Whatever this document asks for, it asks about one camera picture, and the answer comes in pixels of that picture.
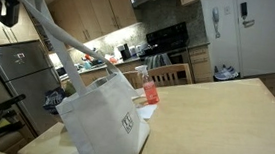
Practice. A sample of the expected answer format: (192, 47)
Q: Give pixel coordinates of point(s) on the wooden wall cabinets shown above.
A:
(93, 13)

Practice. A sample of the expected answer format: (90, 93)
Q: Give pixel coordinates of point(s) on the striped dish towel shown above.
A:
(157, 61)

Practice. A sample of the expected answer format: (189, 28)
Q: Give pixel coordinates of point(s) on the teal cup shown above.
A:
(87, 64)

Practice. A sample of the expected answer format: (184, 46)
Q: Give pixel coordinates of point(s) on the white paper sheet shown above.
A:
(148, 111)

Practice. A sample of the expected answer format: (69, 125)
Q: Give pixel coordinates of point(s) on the white door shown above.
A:
(271, 38)

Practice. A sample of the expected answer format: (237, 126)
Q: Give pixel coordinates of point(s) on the open glassware shelf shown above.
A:
(41, 40)

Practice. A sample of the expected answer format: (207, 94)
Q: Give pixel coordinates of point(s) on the yellow-green snack bag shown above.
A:
(69, 88)

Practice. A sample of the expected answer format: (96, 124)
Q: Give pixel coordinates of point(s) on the white canvas tote bag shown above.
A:
(103, 127)

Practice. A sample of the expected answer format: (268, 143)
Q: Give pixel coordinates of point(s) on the wooden drawer cabinet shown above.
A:
(200, 64)

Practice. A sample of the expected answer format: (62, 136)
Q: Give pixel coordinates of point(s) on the stainless steel refrigerator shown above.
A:
(26, 87)

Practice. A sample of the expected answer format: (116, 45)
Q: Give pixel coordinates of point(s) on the grey wall phone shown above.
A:
(215, 17)

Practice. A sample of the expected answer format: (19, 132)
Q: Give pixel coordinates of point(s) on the orange spray bottle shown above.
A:
(150, 89)

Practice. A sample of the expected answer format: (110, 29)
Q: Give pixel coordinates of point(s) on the white blue sneaker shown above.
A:
(221, 74)
(233, 71)

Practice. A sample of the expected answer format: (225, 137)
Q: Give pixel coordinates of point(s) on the white light switch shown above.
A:
(227, 10)

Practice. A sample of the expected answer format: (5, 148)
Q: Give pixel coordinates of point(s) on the black door lock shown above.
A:
(243, 9)

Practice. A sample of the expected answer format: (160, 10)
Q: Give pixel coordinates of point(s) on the black kitchen stove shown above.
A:
(167, 36)

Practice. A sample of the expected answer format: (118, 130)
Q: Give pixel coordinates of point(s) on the black coffee maker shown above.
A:
(125, 52)

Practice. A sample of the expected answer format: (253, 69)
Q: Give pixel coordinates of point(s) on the blue chips bag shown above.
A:
(52, 100)

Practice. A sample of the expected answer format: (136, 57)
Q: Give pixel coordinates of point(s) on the black toaster oven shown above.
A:
(61, 71)

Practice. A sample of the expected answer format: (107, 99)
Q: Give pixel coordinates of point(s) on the white red fridge magnet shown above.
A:
(20, 55)

